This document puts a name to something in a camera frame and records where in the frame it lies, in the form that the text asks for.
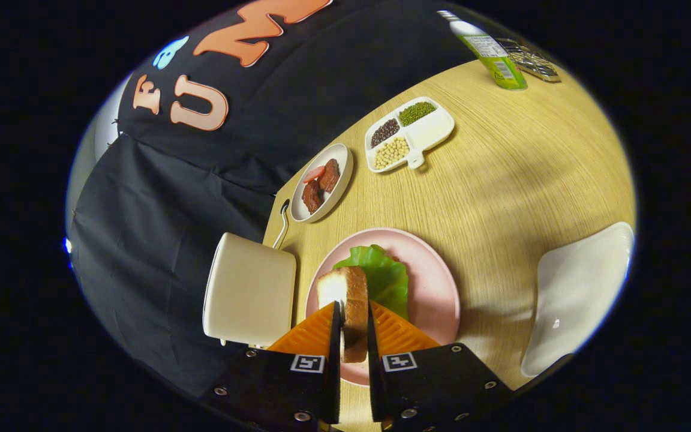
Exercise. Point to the green lettuce leaf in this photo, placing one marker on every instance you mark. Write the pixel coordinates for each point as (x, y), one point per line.
(387, 276)

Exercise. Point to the brown steak piece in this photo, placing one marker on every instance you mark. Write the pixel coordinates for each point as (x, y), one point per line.
(312, 197)
(329, 175)

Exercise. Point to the black backdrop cloth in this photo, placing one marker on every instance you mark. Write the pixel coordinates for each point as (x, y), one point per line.
(171, 198)

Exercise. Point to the red sausage slice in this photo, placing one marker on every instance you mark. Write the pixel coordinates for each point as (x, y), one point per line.
(313, 174)

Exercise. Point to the green beans pile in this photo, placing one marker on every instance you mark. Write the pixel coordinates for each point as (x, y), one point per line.
(417, 113)

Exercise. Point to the white toaster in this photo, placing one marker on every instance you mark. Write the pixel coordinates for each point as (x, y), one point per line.
(249, 288)

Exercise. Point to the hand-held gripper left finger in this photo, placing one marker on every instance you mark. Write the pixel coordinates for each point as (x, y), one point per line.
(285, 384)

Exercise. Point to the dark red beans pile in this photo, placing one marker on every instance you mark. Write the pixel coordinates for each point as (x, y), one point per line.
(385, 132)

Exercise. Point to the yellow soybeans pile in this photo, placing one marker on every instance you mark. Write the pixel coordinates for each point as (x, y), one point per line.
(391, 153)

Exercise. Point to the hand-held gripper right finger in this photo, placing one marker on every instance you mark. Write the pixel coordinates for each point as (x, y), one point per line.
(429, 384)

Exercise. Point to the white plate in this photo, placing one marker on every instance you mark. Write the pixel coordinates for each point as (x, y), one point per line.
(573, 288)

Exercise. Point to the green label metal bottle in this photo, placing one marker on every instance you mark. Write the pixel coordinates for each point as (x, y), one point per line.
(492, 57)

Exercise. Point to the white divided dish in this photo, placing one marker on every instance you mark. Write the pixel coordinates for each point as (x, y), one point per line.
(432, 129)

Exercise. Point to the pink plate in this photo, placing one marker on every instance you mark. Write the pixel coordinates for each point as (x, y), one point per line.
(432, 282)

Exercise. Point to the grey round plate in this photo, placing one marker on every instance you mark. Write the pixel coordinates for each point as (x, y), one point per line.
(339, 192)

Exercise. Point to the thick brown crust bread slice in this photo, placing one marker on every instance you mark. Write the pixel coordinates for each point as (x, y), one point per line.
(354, 300)

